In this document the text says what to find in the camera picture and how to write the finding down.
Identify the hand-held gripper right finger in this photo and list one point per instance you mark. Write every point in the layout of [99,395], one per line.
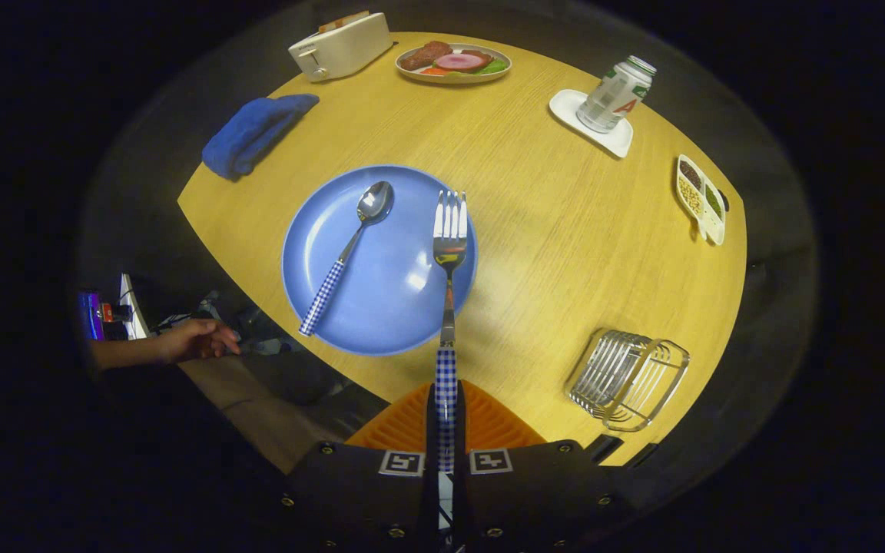
[535,495]

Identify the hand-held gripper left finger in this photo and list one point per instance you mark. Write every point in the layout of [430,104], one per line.
[358,495]

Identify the blue round plate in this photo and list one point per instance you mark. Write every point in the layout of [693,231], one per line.
[389,292]

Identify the white flat panel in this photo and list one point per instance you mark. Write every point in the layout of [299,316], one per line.
[131,307]

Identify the purple lit device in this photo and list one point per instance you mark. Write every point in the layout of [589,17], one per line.
[91,315]

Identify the white divided dish of beans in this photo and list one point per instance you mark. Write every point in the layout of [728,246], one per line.
[700,200]

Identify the blue folded cloth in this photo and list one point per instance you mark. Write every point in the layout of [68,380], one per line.
[254,134]

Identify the white coaster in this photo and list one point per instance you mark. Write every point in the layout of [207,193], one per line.
[565,107]

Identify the white and green drink can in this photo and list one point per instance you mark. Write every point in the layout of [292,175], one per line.
[615,96]

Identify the oval plate of food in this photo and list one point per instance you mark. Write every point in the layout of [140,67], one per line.
[454,61]

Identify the white toaster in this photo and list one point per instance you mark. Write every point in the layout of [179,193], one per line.
[343,50]

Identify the toast slices in toaster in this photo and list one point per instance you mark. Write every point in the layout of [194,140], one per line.
[343,21]

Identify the black table bracket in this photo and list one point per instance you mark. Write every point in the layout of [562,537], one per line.
[642,455]
[602,449]

